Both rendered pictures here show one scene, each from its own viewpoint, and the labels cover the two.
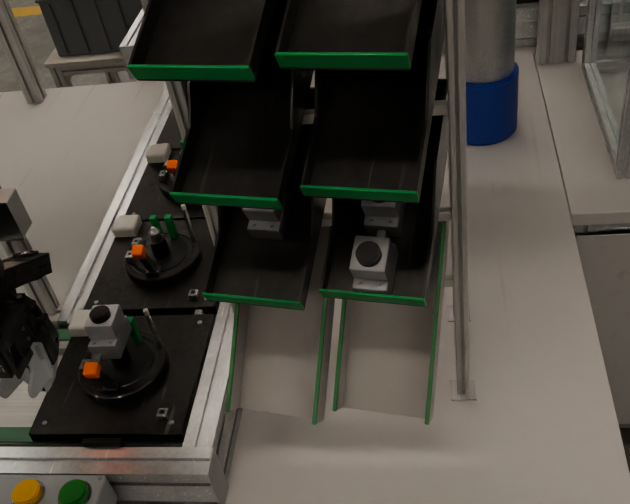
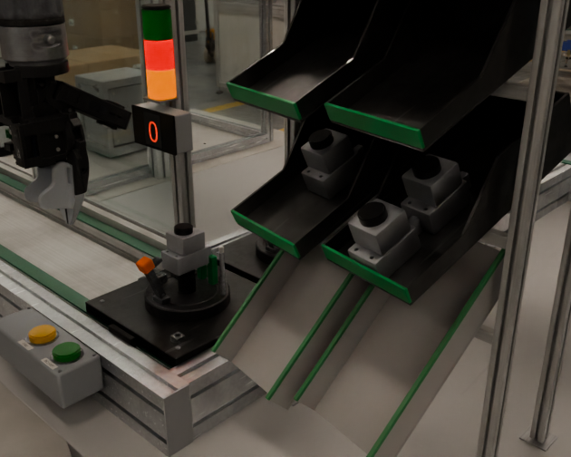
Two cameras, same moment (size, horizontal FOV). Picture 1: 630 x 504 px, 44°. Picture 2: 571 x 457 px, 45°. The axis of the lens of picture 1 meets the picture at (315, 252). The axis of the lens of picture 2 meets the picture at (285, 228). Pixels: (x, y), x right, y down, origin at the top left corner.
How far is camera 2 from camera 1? 47 cm
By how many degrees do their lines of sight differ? 31
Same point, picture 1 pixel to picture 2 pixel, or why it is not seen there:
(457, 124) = (536, 118)
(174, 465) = (149, 378)
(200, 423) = (199, 363)
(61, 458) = (88, 329)
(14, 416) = not seen: hidden behind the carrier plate
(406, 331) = (412, 362)
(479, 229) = not seen: outside the picture
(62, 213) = not seen: hidden behind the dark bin
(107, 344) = (173, 256)
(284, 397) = (269, 370)
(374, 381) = (355, 399)
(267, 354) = (280, 323)
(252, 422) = (259, 409)
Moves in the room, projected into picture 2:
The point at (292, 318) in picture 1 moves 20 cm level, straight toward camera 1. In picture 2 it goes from (318, 299) to (240, 381)
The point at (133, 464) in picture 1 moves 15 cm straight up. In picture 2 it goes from (124, 360) to (113, 267)
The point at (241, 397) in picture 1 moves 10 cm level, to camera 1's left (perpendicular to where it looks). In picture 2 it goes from (238, 353) to (180, 333)
